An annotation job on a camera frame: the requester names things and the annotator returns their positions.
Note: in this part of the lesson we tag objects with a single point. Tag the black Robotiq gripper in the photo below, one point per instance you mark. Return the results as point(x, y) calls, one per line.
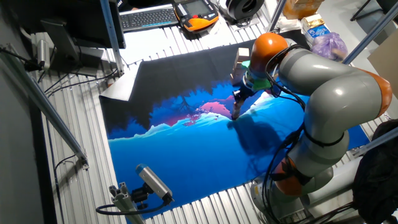
point(243, 93)

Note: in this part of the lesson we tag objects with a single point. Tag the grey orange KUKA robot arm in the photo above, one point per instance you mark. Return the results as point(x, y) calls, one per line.
point(339, 93)

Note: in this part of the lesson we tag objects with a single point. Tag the person's right hand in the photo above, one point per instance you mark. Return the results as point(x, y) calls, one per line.
point(135, 8)

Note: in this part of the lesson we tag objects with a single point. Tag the white paper sheet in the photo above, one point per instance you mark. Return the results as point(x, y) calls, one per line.
point(216, 28)

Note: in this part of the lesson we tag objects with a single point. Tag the blue landscape printed mat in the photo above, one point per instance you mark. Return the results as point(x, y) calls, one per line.
point(171, 155)

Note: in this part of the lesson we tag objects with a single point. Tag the white crumpled cloth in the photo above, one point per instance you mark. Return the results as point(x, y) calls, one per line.
point(287, 24)

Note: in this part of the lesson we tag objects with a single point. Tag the black round spool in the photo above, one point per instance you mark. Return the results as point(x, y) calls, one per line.
point(244, 9)

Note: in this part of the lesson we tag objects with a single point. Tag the orange black teach pendant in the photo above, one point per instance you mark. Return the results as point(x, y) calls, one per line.
point(196, 15)

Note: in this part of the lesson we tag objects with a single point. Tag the blue white carton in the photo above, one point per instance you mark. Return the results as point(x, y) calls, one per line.
point(320, 33)

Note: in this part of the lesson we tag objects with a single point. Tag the purple plastic bag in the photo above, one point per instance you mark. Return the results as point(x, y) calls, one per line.
point(329, 43)

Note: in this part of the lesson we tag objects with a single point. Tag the gold foil packet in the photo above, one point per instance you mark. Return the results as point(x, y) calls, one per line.
point(312, 21)

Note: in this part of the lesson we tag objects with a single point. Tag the brown orange package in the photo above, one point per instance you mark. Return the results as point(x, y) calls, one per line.
point(301, 7)

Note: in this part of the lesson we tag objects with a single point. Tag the black computer keyboard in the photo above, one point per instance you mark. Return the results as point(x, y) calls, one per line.
point(149, 17)

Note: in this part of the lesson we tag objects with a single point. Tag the brown cardboard panel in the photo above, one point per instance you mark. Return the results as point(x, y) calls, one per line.
point(385, 62)

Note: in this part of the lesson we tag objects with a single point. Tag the black fabric bag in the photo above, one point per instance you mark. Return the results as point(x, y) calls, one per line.
point(379, 186)

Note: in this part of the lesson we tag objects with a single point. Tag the black computer monitor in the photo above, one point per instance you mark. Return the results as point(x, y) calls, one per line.
point(87, 18)

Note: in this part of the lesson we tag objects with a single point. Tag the black office chair base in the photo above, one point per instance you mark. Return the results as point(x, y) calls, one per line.
point(387, 4)

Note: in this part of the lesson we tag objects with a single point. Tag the small silver cylinder device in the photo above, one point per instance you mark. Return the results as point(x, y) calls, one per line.
point(43, 54)

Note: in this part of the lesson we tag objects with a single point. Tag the aluminium frame post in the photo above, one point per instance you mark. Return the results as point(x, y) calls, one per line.
point(276, 15)
point(112, 37)

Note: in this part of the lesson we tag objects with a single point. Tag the grey camera with blue end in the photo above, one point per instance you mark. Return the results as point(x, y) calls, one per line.
point(154, 182)

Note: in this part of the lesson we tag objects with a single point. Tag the black camera ball mount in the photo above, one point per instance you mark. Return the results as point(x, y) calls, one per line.
point(140, 195)

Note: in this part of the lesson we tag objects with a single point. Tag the aluminium frame beam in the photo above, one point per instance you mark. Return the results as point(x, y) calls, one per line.
point(376, 141)
point(373, 34)
point(46, 105)

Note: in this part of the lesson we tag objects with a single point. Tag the aluminium profile bracket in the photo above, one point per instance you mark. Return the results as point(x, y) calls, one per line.
point(122, 202)

